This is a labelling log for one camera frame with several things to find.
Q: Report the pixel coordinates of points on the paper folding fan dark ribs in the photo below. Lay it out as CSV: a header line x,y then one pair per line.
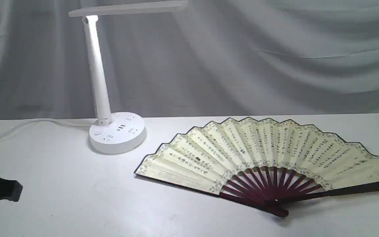
x,y
264,164

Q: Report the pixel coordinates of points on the grey backdrop curtain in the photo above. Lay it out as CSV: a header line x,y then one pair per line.
x,y
214,58

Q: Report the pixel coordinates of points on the white desk lamp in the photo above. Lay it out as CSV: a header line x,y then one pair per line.
x,y
114,133

